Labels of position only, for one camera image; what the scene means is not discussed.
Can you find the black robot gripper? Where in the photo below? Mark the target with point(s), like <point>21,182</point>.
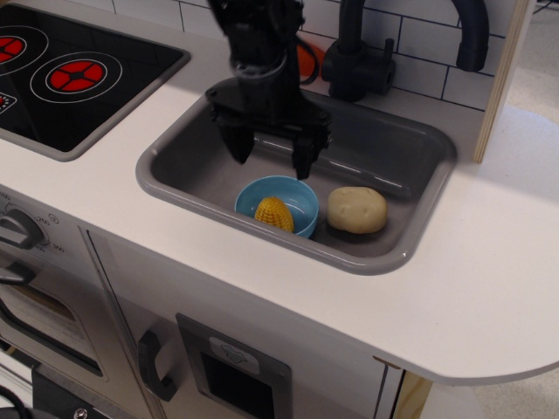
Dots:
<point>272,104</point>

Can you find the yellow toy corn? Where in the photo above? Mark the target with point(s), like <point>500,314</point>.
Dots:
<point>272,211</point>

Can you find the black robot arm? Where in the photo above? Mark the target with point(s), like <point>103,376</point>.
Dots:
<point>262,36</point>

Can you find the light blue bowl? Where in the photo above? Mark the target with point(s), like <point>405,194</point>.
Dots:
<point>296,195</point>

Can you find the grey plastic sink basin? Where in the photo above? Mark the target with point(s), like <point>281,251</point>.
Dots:
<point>407,162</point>

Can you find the orange toy object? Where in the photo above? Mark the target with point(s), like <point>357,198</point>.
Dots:
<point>310,59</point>

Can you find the dark grey toy faucet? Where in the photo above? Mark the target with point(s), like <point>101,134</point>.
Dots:
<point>352,71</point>

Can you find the beige toy potato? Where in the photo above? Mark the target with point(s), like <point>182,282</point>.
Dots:
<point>357,210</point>

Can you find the black toy stovetop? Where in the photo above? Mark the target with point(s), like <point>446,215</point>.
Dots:
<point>65,84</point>

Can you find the grey dispenser panel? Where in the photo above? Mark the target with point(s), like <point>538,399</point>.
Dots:
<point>235,375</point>

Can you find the wooden side panel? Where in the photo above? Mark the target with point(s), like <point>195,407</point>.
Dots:
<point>516,34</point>

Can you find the grey oven knob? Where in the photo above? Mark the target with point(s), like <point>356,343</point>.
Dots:
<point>20,231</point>

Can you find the toy oven door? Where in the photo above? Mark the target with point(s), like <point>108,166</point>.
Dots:
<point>63,321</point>

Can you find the dark grey cabinet handle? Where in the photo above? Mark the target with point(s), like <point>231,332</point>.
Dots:
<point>148,348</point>

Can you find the grey oven door handle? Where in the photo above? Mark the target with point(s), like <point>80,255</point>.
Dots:
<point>16,274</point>

